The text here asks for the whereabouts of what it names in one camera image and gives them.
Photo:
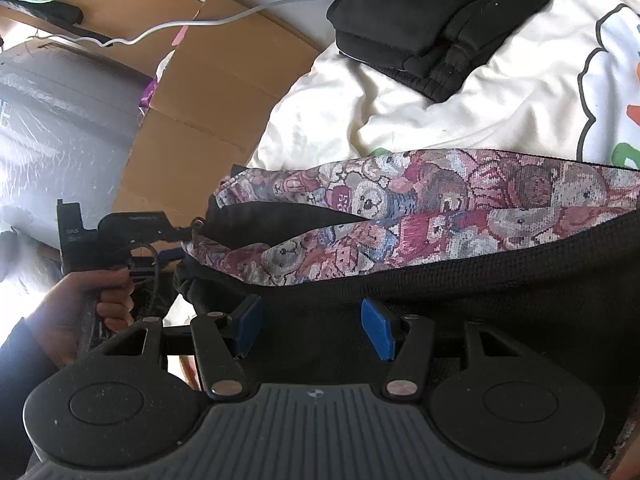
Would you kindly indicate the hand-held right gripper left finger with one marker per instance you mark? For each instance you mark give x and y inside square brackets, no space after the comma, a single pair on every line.
[250,322]

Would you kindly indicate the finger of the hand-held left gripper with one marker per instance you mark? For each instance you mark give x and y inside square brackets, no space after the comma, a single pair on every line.
[160,256]
[182,232]

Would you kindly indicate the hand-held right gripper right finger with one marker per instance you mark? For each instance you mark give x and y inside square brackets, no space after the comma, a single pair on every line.
[377,327]

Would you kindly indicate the black bear print knit sweater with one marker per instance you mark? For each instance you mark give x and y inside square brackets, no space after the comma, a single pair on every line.
[500,285]

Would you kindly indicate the person's left forearm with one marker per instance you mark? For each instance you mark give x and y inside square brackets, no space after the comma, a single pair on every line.
[20,375]

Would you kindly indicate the person's left hand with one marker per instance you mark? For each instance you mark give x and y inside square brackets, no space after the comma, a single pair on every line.
[65,305]

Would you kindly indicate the grey plastic-wrapped mattress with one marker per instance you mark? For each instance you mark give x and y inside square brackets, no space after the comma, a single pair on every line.
[60,135]

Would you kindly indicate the flat cardboard sheet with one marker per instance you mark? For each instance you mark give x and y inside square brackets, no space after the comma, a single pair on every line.
[210,100]

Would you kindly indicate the white purple detergent bag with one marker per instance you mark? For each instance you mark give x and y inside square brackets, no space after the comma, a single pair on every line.
[150,91]

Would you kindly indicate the pink packet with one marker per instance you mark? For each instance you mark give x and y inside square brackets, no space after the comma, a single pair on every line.
[179,35]

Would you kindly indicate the cream bear print bedsheet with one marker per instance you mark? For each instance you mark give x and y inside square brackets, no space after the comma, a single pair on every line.
[500,110]

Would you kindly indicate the folded black pants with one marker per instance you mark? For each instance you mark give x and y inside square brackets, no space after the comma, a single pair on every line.
[440,20]

